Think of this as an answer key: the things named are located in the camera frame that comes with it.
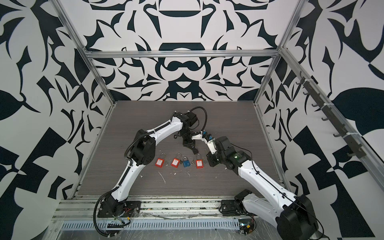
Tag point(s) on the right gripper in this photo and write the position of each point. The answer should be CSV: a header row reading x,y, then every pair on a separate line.
x,y
212,162

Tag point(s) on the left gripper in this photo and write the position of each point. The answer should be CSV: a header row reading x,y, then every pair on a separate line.
x,y
189,145

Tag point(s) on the blue padlock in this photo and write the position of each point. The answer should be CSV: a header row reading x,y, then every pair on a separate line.
x,y
186,162

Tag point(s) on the red padlock long shackle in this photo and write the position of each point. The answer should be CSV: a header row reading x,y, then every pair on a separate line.
x,y
176,160

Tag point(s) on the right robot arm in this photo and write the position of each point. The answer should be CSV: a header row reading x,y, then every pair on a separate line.
x,y
293,216

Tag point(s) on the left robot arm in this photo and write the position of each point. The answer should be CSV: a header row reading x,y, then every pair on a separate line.
x,y
139,154

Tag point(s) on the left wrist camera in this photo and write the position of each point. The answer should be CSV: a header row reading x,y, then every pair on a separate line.
x,y
200,136

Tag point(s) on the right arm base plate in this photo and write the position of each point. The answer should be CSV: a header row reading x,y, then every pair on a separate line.
x,y
237,208

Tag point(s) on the white cable duct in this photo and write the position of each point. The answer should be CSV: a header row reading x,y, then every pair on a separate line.
x,y
176,224

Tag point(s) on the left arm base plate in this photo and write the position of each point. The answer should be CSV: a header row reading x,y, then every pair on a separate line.
x,y
123,209

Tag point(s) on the wall hook rack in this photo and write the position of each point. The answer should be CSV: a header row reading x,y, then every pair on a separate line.
x,y
333,115

